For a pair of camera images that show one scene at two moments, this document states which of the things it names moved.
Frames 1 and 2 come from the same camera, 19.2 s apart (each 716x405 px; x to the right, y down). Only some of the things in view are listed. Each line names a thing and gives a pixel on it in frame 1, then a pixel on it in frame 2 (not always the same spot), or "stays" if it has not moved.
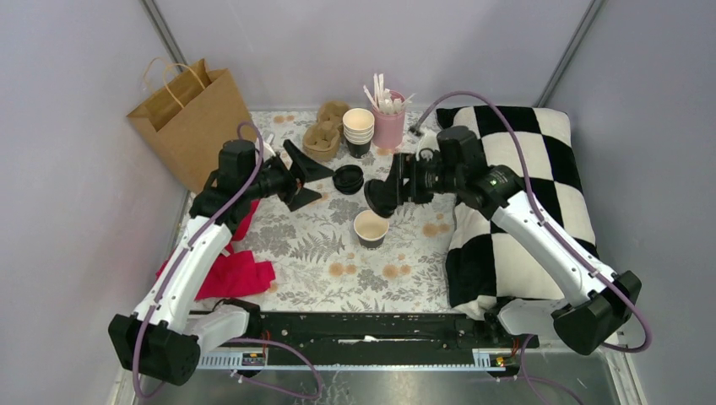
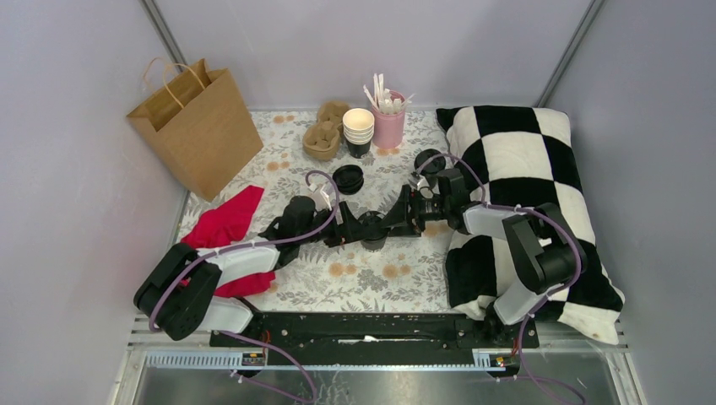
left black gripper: (294, 193) to (350, 234)
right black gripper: (408, 168) to (405, 219)
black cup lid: (348, 179) stays
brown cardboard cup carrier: (321, 140) stays
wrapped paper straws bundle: (382, 99) stays
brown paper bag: (187, 114) stays
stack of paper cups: (358, 126) stays
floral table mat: (337, 255) stays
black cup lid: (381, 196) to (373, 224)
